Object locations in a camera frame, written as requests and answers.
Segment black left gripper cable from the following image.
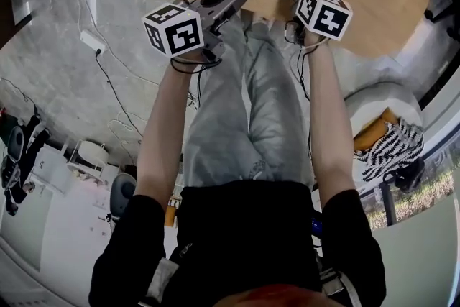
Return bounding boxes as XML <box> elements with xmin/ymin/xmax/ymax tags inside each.
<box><xmin>170</xmin><ymin>55</ymin><xmax>224</xmax><ymax>111</ymax></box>

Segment blue badge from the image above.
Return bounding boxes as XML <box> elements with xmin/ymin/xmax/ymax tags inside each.
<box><xmin>310</xmin><ymin>215</ymin><xmax>324</xmax><ymax>238</ymax></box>

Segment white round bin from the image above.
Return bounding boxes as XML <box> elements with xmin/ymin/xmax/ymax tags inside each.
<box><xmin>65</xmin><ymin>139</ymin><xmax>109</xmax><ymax>178</ymax></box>

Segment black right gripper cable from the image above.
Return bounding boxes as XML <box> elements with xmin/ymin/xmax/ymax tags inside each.
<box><xmin>285</xmin><ymin>19</ymin><xmax>314</xmax><ymax>155</ymax></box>

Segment dark wooden side table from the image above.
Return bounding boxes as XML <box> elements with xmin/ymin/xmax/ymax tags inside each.
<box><xmin>0</xmin><ymin>0</ymin><xmax>30</xmax><ymax>47</ymax></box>

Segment black power cable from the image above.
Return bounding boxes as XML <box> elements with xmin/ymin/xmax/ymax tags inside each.
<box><xmin>94</xmin><ymin>48</ymin><xmax>144</xmax><ymax>141</ymax></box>

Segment grey harness strap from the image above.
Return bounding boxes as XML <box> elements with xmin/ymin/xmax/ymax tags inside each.
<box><xmin>144</xmin><ymin>255</ymin><xmax>181</xmax><ymax>303</ymax></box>
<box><xmin>316</xmin><ymin>254</ymin><xmax>363</xmax><ymax>307</ymax></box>

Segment person's grey trousers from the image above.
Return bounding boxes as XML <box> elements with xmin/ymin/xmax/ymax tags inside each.
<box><xmin>182</xmin><ymin>9</ymin><xmax>314</xmax><ymax>188</ymax></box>

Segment white round armchair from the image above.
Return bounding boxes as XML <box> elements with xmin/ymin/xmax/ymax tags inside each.
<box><xmin>342</xmin><ymin>81</ymin><xmax>426</xmax><ymax>155</ymax></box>

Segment orange cushion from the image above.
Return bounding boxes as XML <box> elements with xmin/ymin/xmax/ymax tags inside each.
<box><xmin>353</xmin><ymin>107</ymin><xmax>400</xmax><ymax>152</ymax></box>

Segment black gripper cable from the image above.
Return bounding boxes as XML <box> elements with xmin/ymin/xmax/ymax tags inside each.
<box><xmin>170</xmin><ymin>55</ymin><xmax>224</xmax><ymax>111</ymax></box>
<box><xmin>285</xmin><ymin>19</ymin><xmax>314</xmax><ymax>155</ymax></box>

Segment person's black shirt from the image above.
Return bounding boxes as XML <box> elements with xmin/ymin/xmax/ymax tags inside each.
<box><xmin>88</xmin><ymin>179</ymin><xmax>387</xmax><ymax>307</ymax></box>

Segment white box appliance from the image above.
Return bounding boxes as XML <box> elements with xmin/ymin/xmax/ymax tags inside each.
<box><xmin>32</xmin><ymin>146</ymin><xmax>71</xmax><ymax>196</ymax></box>

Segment thin wrist bracelet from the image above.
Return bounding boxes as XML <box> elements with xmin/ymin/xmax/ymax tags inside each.
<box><xmin>304</xmin><ymin>37</ymin><xmax>331</xmax><ymax>48</ymax></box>

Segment white power strip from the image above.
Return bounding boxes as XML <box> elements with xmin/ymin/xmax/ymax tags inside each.
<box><xmin>79</xmin><ymin>29</ymin><xmax>107</xmax><ymax>55</ymax></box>

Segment black white striped blanket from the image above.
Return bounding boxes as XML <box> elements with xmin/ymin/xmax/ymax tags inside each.
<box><xmin>354</xmin><ymin>117</ymin><xmax>426</xmax><ymax>185</ymax></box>

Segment black bag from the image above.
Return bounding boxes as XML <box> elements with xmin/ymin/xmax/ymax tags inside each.
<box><xmin>381</xmin><ymin>157</ymin><xmax>428</xmax><ymax>196</ymax></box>

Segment person's left forearm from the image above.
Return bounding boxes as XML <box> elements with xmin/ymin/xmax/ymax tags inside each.
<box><xmin>136</xmin><ymin>48</ymin><xmax>203</xmax><ymax>215</ymax></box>

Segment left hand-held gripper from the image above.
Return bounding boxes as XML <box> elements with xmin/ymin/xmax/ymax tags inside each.
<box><xmin>142</xmin><ymin>0</ymin><xmax>251</xmax><ymax>62</ymax></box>

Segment person's right forearm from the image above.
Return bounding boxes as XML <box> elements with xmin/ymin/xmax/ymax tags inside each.
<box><xmin>304</xmin><ymin>36</ymin><xmax>361</xmax><ymax>210</ymax></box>

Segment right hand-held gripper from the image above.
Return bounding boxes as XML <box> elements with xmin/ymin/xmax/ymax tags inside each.
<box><xmin>285</xmin><ymin>0</ymin><xmax>354</xmax><ymax>46</ymax></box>

